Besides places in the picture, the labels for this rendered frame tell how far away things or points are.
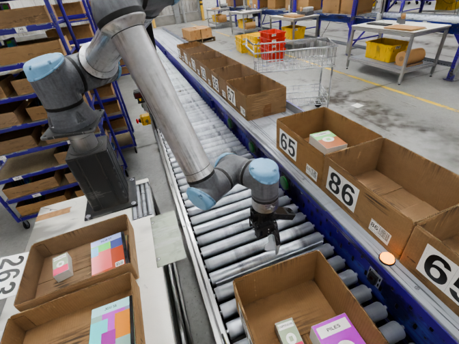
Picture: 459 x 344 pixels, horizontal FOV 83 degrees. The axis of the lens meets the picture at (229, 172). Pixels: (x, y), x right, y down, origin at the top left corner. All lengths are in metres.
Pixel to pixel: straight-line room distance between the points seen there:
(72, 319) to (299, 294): 0.78
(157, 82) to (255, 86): 1.51
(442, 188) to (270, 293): 0.70
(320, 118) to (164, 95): 1.00
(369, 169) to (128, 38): 1.06
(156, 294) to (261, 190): 0.55
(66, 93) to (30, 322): 0.83
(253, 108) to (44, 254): 1.35
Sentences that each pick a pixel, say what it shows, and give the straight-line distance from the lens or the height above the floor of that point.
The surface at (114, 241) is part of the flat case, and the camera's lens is 1.24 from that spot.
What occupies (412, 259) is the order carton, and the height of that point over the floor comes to 0.93.
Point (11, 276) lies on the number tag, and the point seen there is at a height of 0.86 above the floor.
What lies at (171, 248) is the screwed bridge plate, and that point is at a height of 0.75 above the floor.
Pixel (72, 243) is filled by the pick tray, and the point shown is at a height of 0.79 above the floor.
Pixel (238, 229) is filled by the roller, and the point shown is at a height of 0.74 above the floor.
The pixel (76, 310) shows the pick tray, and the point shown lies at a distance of 1.16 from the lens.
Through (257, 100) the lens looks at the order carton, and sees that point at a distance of 1.74.
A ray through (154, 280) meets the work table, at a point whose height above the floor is 0.75.
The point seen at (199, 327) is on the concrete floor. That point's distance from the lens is 1.81.
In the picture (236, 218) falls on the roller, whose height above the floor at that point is 0.74.
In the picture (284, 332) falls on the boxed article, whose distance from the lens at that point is 0.89.
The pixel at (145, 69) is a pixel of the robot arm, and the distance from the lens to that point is 0.71.
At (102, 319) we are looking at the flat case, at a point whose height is 0.78.
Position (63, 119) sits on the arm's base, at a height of 1.25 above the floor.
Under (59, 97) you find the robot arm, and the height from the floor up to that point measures 1.34.
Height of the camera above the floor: 1.63
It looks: 36 degrees down
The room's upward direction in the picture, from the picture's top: 7 degrees counter-clockwise
